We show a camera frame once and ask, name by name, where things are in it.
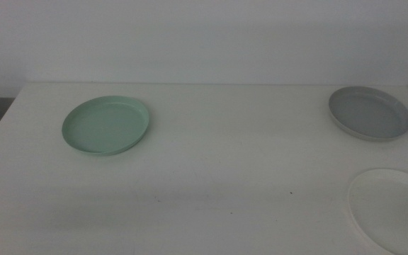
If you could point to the pale green shallow bowl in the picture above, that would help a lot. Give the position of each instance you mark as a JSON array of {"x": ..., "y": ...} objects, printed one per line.
[{"x": 105, "y": 125}]

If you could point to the grey shallow bowl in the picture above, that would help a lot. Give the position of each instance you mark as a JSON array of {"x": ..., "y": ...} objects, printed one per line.
[{"x": 370, "y": 113}]

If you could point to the white shallow bowl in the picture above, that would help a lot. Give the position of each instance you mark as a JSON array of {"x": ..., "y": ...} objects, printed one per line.
[{"x": 395, "y": 212}]

